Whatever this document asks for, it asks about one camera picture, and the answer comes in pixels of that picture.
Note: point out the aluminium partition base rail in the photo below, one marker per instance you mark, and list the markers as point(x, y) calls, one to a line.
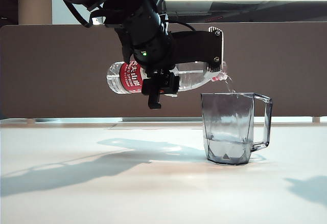
point(166, 119)

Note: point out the beige round column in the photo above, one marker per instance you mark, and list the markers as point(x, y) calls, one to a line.
point(33, 9)

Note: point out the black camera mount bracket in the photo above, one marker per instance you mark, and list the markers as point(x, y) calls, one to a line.
point(191, 47)

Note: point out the clear red-label water bottle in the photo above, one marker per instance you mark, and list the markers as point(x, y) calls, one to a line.
point(126, 78)

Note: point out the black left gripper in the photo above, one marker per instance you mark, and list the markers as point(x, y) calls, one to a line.
point(148, 42)

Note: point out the brown desk partition panel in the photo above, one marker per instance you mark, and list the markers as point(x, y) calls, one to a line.
point(51, 68)

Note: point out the small white wall sign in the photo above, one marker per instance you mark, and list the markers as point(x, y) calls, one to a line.
point(96, 20)

